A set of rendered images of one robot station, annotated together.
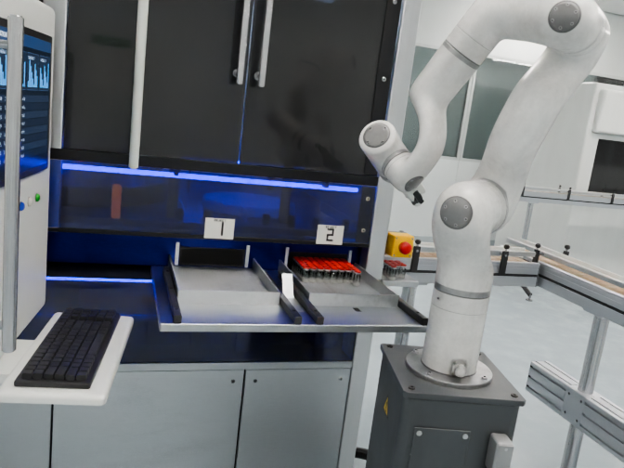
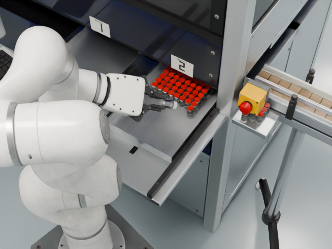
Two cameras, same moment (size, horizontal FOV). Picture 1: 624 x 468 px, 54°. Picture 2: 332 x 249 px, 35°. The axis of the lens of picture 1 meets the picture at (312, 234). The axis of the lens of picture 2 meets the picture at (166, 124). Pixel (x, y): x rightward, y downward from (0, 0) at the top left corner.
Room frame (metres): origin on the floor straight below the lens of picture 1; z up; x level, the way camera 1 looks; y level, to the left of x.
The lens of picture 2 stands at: (1.05, -0.97, 2.28)
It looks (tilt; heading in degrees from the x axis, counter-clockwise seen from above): 53 degrees down; 53
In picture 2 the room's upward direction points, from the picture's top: 1 degrees counter-clockwise
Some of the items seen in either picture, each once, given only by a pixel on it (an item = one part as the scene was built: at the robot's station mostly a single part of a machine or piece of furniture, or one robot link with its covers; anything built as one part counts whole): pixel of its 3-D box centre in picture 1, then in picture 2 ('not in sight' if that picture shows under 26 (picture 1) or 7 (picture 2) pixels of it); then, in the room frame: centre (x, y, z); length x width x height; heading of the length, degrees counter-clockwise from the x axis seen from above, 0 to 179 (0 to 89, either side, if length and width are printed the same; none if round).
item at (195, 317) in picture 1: (283, 296); (114, 104); (1.62, 0.06, 0.87); 0.70 x 0.48 x 0.02; 108
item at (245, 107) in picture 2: (404, 247); (246, 106); (1.89, -0.30, 0.99); 0.04 x 0.04 x 0.04; 18
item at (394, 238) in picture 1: (398, 244); (253, 97); (1.93, -0.28, 1.00); 0.08 x 0.07 x 0.07; 18
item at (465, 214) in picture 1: (465, 238); (63, 196); (1.24, -0.32, 1.16); 0.19 x 0.12 x 0.24; 148
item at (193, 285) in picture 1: (220, 278); (88, 66); (1.63, 0.24, 0.90); 0.34 x 0.26 x 0.04; 18
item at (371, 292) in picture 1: (334, 281); (167, 107); (1.74, -0.08, 0.90); 0.34 x 0.26 x 0.04; 18
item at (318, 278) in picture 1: (330, 275); (174, 98); (1.78, -0.07, 0.91); 0.18 x 0.02 x 0.05; 108
